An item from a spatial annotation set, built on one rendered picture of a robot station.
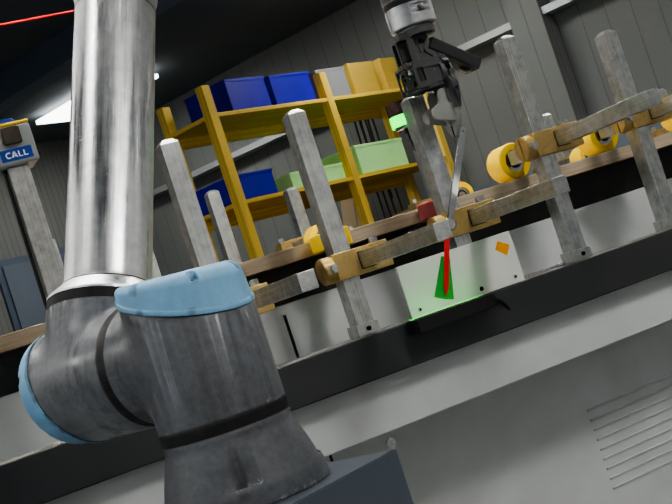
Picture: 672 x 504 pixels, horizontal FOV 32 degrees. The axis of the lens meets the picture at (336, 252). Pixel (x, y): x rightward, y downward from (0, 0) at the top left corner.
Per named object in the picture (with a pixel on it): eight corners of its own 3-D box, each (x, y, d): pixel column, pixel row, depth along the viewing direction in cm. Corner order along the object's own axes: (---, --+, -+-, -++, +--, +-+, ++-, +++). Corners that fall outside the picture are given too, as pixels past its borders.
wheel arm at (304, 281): (322, 292, 175) (313, 265, 175) (302, 298, 173) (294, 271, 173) (232, 322, 214) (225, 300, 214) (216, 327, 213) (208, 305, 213)
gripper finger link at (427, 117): (427, 146, 217) (412, 99, 218) (453, 139, 220) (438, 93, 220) (435, 142, 215) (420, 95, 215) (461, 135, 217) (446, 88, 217)
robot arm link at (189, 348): (221, 422, 120) (170, 262, 121) (120, 448, 131) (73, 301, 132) (312, 384, 132) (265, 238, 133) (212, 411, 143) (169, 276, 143)
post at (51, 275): (115, 423, 188) (31, 161, 190) (86, 433, 186) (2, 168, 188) (109, 424, 192) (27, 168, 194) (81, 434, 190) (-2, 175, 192)
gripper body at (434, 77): (403, 102, 217) (383, 42, 218) (441, 93, 221) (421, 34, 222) (422, 91, 211) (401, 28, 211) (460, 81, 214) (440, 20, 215)
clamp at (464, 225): (501, 222, 223) (493, 197, 224) (444, 240, 218) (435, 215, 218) (486, 227, 229) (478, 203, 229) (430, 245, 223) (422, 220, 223)
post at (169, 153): (262, 399, 199) (177, 135, 201) (244, 405, 198) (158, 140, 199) (256, 399, 203) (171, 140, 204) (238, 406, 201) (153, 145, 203)
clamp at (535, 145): (586, 142, 234) (578, 119, 234) (534, 158, 228) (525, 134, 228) (569, 150, 239) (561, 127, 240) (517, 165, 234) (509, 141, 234)
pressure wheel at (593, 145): (600, 109, 260) (583, 134, 257) (624, 134, 261) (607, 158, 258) (585, 116, 265) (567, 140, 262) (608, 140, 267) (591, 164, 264)
